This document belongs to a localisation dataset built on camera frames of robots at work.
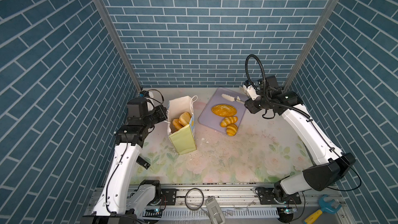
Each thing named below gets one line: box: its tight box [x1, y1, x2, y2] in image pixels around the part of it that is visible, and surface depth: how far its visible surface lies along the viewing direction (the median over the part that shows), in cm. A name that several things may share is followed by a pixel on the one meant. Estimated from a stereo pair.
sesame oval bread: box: [211, 103, 238, 118], surface depth 104 cm
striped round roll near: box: [225, 123, 238, 137], surface depth 96 cm
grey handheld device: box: [204, 196, 226, 224], surface depth 69 cm
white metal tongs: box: [221, 93, 246, 105], surface depth 83 cm
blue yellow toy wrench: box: [303, 194, 343, 224], surface depth 71 cm
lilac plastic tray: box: [197, 87, 247, 135], surface depth 105 cm
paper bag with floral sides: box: [166, 95, 198, 156], surface depth 81 cm
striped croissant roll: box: [220, 116, 239, 128], surface depth 101 cm
